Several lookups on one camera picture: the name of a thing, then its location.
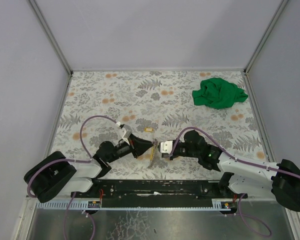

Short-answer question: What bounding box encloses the patterned bracelet keyring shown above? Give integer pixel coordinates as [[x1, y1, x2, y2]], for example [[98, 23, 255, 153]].
[[147, 138, 159, 169]]

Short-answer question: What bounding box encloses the yellow key tag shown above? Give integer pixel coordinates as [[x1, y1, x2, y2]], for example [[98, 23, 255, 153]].
[[144, 127, 154, 133]]

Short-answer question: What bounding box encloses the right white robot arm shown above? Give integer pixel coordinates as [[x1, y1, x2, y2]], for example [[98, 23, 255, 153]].
[[158, 128, 300, 212]]

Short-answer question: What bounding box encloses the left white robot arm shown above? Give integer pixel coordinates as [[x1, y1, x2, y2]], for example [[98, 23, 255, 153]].
[[23, 134, 153, 203]]

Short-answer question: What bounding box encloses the floral table mat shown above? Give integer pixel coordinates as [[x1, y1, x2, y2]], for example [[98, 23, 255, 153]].
[[43, 70, 272, 181]]

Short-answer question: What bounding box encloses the green crumpled cloth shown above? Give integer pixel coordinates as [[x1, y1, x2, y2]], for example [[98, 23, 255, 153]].
[[192, 77, 248, 110]]

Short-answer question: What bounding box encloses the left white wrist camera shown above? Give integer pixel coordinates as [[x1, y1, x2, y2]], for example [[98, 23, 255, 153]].
[[116, 121, 132, 145]]

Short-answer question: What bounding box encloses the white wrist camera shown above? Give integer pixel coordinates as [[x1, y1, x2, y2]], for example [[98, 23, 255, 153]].
[[116, 121, 132, 145], [158, 140, 174, 154]]

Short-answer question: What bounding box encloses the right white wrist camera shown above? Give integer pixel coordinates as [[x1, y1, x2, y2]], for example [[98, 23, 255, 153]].
[[158, 140, 174, 154]]

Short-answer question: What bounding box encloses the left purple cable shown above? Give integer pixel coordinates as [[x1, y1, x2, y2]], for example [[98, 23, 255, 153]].
[[26, 115, 121, 240]]

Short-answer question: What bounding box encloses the purple cable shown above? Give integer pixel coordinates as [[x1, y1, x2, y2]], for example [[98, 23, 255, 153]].
[[172, 126, 300, 237], [26, 115, 121, 240]]

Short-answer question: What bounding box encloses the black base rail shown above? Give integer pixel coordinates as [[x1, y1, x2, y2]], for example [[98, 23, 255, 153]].
[[79, 179, 241, 209]]

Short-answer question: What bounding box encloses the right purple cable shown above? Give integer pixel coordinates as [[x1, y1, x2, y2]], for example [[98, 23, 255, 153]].
[[172, 126, 300, 237]]

